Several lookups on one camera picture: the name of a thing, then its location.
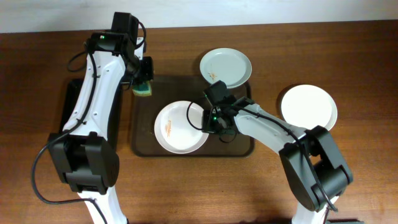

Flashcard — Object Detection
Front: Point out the pale grey plate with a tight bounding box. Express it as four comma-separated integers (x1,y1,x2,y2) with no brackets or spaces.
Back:
200,48,252,89

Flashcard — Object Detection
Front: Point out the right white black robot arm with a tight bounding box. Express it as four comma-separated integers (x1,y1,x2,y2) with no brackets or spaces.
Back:
201,81,353,223

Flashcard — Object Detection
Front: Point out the white plate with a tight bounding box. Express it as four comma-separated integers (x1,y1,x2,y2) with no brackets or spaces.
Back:
280,85,338,131
154,101,209,154

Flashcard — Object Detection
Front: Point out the white plate front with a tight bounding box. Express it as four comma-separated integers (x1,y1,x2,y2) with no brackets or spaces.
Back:
154,101,209,154

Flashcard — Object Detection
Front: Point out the brown tray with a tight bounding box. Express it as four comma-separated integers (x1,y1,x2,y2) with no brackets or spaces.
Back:
131,76,254,157

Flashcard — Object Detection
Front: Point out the black tray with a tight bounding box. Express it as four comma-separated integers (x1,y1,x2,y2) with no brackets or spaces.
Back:
58,78,123,150

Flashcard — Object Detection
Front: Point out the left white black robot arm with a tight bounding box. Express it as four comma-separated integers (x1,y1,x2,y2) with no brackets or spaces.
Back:
45,12,154,223

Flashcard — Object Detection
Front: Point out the green yellow sponge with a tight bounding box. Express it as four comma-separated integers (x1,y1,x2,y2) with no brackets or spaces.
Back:
132,82,152,97

